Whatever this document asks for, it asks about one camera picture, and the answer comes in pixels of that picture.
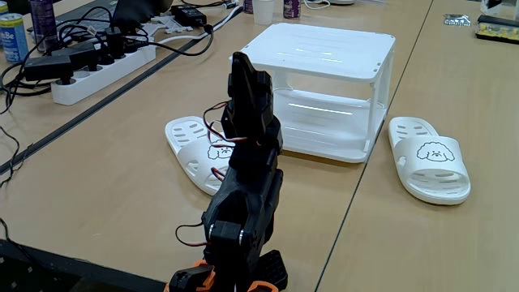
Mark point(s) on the white paper cup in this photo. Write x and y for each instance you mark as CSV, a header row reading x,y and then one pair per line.
x,y
263,12

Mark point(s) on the tall purple drink can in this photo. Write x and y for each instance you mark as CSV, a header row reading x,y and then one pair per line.
x,y
44,20

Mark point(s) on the clear plastic box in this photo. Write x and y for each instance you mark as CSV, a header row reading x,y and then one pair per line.
x,y
500,7

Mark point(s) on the white slipper with dog print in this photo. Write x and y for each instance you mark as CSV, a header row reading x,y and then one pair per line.
x,y
186,134
430,162

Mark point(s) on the white printed plastic parts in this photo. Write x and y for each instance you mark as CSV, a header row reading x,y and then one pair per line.
x,y
166,25

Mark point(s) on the white power strip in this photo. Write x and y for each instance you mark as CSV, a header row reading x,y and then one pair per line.
x,y
101,77

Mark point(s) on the black power brick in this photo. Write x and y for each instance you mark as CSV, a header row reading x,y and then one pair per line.
x,y
188,15

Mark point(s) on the black plug adapter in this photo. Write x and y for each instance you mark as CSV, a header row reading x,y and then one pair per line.
x,y
48,67
79,52

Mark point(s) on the blue drink can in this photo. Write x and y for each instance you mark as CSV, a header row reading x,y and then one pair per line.
x,y
14,38

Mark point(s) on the black board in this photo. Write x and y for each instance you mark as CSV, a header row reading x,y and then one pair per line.
x,y
48,271

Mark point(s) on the yellow and black box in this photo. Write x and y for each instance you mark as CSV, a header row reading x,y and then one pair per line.
x,y
496,31

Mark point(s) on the white plastic shoe rack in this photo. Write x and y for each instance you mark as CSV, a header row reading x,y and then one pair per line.
x,y
316,52

